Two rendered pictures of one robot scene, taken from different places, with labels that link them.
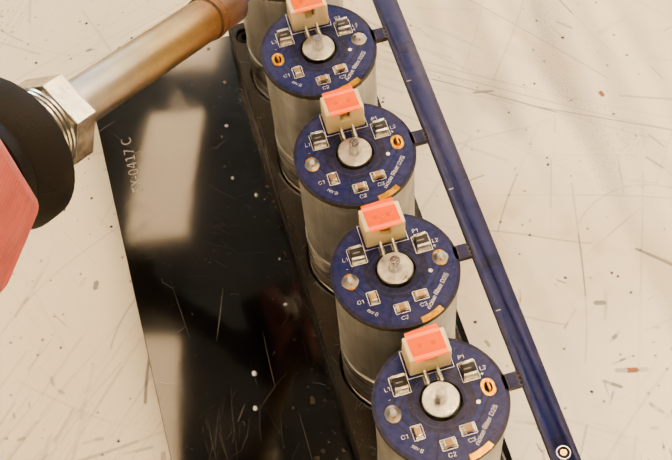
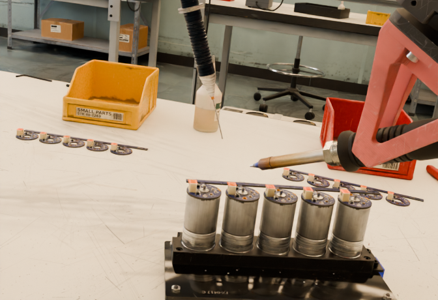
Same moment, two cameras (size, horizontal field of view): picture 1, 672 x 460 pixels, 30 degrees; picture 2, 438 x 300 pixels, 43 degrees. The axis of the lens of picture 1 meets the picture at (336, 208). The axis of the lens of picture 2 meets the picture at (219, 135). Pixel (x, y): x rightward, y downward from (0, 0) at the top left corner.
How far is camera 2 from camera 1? 41 cm
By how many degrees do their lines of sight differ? 73
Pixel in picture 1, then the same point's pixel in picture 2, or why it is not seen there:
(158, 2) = (124, 287)
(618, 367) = not seen: hidden behind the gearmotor
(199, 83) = (184, 272)
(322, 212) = (292, 209)
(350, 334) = (326, 219)
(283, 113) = (251, 214)
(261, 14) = (216, 206)
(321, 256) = (286, 237)
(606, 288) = not seen: hidden behind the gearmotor
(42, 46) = not seen: outside the picture
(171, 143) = (208, 282)
